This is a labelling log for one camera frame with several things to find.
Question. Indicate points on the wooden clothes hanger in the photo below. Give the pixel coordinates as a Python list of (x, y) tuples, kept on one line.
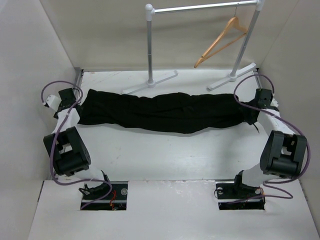
[(232, 24)]

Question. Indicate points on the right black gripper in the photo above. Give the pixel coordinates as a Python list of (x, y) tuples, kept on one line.
[(249, 120)]

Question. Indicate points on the metal table rail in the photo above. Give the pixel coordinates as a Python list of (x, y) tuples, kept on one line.
[(258, 77), (77, 77)]

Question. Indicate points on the left metal table rail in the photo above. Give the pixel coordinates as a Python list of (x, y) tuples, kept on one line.
[(77, 77)]

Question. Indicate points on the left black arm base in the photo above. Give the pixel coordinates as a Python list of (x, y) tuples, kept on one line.
[(100, 198)]

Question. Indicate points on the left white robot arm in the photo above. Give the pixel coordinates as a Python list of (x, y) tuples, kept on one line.
[(89, 174)]

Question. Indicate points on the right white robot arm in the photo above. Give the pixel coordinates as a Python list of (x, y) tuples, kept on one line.
[(283, 154)]

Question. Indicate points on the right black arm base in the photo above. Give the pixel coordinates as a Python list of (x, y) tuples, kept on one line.
[(232, 197)]

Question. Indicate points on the right metal table rail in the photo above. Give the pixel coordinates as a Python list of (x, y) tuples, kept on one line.
[(258, 77)]

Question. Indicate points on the black trousers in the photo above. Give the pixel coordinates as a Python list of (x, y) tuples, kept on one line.
[(170, 113)]

